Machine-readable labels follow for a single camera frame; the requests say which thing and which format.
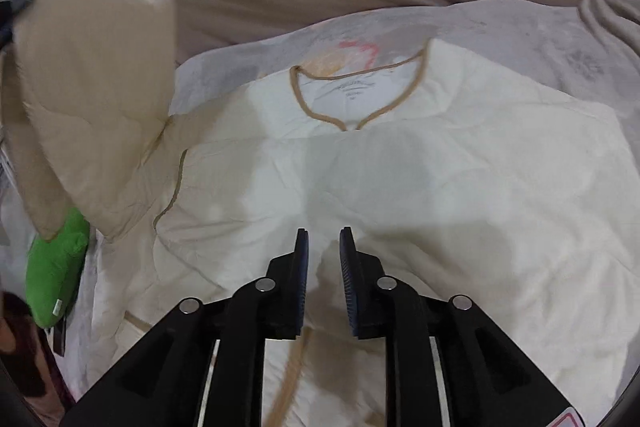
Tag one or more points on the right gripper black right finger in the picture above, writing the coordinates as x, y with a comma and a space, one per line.
446, 362

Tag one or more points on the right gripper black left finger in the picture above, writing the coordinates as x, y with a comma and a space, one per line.
203, 363

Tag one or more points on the cream quilted jacket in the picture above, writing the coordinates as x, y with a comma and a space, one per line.
350, 206

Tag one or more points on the green pillow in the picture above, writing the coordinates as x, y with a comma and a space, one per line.
54, 269

